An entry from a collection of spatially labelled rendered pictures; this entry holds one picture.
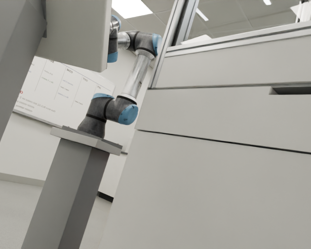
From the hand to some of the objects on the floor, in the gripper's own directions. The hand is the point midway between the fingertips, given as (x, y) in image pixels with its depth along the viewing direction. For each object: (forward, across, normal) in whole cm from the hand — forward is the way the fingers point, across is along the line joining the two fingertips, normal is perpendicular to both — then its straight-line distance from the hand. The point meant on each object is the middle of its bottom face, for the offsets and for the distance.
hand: (73, 44), depth 92 cm
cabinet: (+56, +96, +86) cm, 140 cm away
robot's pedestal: (+18, -7, +117) cm, 119 cm away
